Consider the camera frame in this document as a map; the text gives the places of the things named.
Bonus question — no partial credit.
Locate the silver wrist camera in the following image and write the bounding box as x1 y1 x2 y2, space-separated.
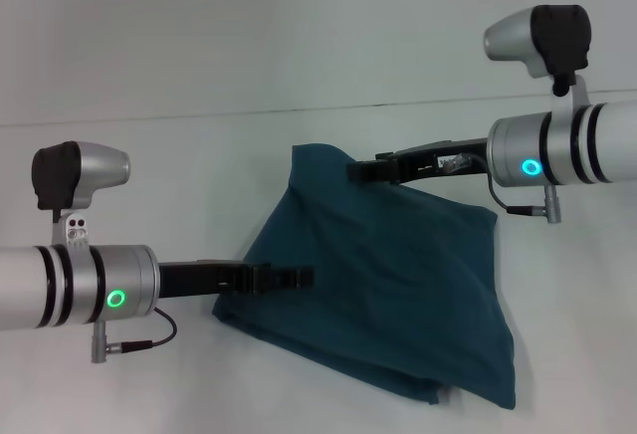
31 140 131 251
482 4 593 119

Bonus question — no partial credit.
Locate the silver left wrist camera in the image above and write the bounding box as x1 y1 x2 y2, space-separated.
31 140 131 251

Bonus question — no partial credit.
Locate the teal t-shirt with FREE print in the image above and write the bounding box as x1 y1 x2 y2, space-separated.
211 142 518 398

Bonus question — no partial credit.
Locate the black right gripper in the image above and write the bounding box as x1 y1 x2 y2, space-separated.
346 137 492 187

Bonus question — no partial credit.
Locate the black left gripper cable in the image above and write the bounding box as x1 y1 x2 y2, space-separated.
90 307 179 364

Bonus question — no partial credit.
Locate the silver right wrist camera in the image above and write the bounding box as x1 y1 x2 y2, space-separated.
482 4 593 119

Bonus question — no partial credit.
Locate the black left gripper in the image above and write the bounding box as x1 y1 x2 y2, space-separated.
157 258 316 301

